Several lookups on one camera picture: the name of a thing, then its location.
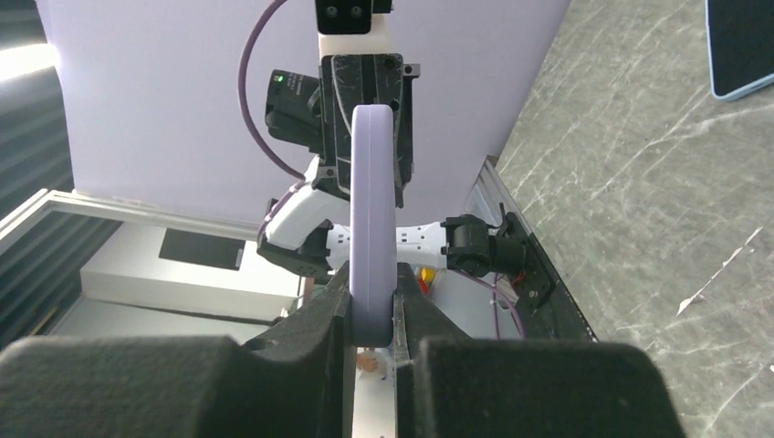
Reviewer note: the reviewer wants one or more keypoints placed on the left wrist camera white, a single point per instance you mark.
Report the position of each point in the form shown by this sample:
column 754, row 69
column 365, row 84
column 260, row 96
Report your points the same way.
column 353, row 27

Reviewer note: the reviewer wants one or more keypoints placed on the phone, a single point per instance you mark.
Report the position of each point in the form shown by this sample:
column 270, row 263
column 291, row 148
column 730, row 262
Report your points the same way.
column 740, row 46
column 373, row 253

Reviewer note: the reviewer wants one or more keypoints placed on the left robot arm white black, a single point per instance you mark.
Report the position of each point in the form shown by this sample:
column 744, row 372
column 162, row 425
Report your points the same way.
column 317, row 113

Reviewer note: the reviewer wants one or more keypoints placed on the phone in blue case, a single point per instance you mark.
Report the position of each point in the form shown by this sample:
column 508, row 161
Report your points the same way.
column 740, row 46

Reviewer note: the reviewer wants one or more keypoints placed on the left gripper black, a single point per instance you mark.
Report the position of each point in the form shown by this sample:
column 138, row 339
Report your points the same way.
column 350, row 86

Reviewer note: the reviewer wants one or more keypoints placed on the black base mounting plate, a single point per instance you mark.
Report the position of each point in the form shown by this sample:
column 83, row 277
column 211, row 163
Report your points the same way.
column 546, row 307

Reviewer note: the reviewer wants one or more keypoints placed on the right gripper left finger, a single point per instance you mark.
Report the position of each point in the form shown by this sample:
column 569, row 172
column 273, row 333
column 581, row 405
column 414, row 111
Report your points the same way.
column 292, row 380

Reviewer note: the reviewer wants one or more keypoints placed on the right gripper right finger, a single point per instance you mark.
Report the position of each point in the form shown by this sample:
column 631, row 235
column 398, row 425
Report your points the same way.
column 448, row 384

